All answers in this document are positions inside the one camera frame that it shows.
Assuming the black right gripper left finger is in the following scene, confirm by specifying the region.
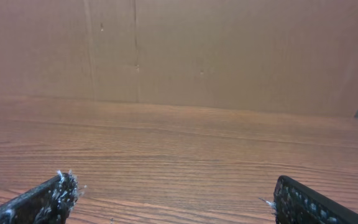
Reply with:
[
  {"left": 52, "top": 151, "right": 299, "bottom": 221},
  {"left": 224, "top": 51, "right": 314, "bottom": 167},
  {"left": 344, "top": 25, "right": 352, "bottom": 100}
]
[{"left": 0, "top": 171, "right": 81, "bottom": 224}]

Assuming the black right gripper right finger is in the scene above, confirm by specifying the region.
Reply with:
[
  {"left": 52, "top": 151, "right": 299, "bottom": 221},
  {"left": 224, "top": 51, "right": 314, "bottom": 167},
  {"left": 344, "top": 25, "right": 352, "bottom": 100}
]
[{"left": 264, "top": 175, "right": 358, "bottom": 224}]

